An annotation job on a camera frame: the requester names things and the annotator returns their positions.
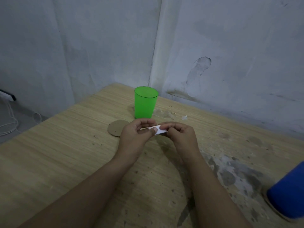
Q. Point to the blue plastic cup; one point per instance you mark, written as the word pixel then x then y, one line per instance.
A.
pixel 288 191

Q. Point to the small white paper piece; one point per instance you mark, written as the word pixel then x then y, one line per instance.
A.
pixel 158 130

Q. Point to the person's right thumb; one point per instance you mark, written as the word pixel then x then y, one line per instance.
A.
pixel 169 133

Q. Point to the green plastic cup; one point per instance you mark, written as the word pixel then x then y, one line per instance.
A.
pixel 145 102

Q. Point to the small white paper scrap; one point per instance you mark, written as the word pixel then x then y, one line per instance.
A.
pixel 185 117

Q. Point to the person's left forearm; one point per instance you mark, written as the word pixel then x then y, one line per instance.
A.
pixel 78 197

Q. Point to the person's right forearm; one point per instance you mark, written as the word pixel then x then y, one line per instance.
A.
pixel 211 194

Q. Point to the person's right hand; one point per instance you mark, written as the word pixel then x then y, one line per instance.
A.
pixel 184 138

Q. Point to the person's left hand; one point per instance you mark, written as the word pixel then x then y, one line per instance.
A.
pixel 133 140

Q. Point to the person's left thumb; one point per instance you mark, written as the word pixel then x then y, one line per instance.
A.
pixel 148 131

